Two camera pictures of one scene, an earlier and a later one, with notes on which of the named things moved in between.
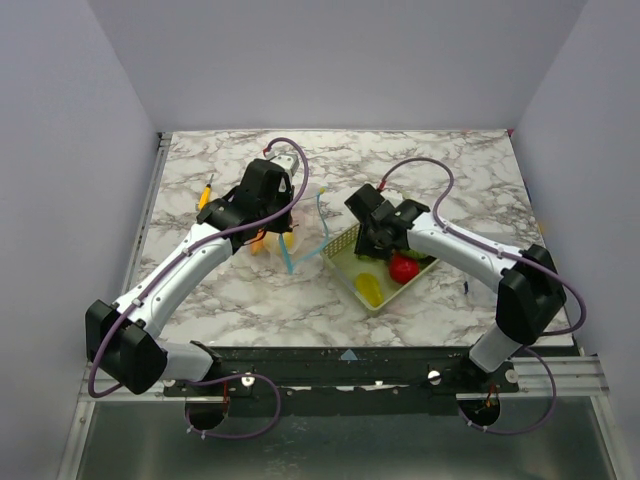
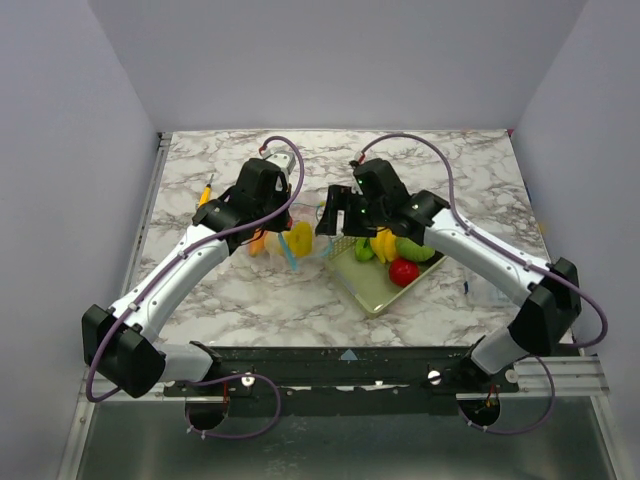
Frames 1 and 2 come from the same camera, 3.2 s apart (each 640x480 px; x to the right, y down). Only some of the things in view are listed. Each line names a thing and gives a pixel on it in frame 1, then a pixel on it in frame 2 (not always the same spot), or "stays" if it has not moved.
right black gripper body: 370,240 → 333,211
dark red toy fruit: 403,269 stays
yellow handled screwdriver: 205,195 stays
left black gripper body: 281,223 stays
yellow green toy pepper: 369,288 → 301,238
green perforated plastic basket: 342,259 stays
